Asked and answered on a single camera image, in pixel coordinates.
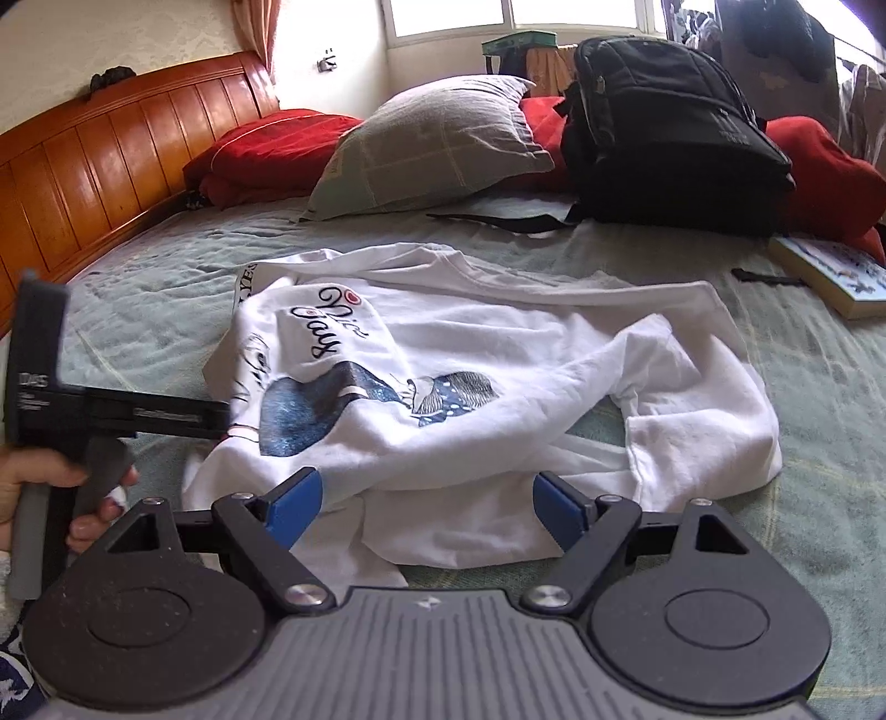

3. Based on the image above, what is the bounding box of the black backpack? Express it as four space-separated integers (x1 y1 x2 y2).
425 36 797 240

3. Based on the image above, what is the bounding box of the grey checked pillow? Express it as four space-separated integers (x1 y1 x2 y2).
299 75 555 223

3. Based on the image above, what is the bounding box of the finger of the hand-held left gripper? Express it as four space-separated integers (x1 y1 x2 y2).
131 396 234 441

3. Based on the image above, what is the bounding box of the white printed t-shirt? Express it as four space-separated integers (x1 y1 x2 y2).
181 242 783 589

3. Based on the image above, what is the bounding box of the orange curtain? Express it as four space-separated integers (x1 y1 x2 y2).
239 0 288 119

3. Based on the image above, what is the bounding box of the green box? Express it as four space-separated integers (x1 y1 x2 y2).
482 31 558 56

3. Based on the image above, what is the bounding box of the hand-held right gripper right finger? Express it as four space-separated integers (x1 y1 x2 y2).
522 471 783 617

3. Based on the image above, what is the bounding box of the wooden headboard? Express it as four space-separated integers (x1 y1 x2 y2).
0 50 281 316

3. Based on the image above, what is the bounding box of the hanging beige garment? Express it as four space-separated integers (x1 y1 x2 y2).
841 62 886 167

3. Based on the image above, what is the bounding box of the paperback book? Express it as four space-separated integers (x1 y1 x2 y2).
767 235 886 321

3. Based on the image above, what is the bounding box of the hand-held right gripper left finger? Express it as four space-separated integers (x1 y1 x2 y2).
69 468 334 614

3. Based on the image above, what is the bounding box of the person's left hand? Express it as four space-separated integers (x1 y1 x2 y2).
0 446 140 555

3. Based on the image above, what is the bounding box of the orange draped stand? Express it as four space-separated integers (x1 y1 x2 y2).
526 45 579 98

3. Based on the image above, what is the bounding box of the dark cloth bundle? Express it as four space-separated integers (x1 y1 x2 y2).
90 65 140 94

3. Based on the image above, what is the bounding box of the hanging dark jacket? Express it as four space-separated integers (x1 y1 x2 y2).
716 0 842 132

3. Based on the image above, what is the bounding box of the red pillow under backpack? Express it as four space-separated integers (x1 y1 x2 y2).
516 95 886 260

